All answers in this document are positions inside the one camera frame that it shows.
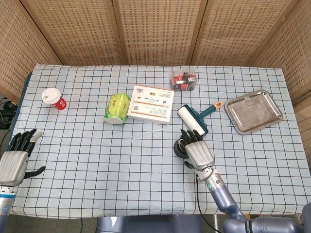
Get stainless steel tray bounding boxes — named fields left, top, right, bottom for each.
left=225, top=89, right=284, bottom=135

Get clear plastic straw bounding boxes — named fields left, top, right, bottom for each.
left=126, top=128, right=164, bottom=139

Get teal handled lint roller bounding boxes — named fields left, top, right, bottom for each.
left=177, top=101, right=222, bottom=137

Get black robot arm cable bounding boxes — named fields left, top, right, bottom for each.
left=195, top=173, right=219, bottom=233

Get clear box red black clips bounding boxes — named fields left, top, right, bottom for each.
left=172, top=69, right=197, bottom=92

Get woven folding screen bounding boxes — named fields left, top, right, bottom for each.
left=0, top=0, right=311, bottom=156

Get red paper cup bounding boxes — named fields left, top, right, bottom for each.
left=41, top=87, right=68, bottom=110

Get dark green teapot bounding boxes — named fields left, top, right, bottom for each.
left=173, top=137, right=192, bottom=160

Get black cable bundle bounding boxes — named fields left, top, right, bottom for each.
left=0, top=97, right=18, bottom=129

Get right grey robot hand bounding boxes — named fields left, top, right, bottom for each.
left=180, top=128, right=215, bottom=172

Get white flat product box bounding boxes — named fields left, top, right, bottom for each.
left=127, top=84, right=175, bottom=125

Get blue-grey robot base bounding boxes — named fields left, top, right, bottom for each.
left=96, top=215, right=202, bottom=233

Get green tissue pack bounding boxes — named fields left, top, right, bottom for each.
left=103, top=92, right=131, bottom=124

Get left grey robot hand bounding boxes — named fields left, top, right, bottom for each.
left=0, top=129, right=46, bottom=186

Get blue checkered tablecloth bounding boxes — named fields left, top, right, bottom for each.
left=11, top=63, right=304, bottom=218

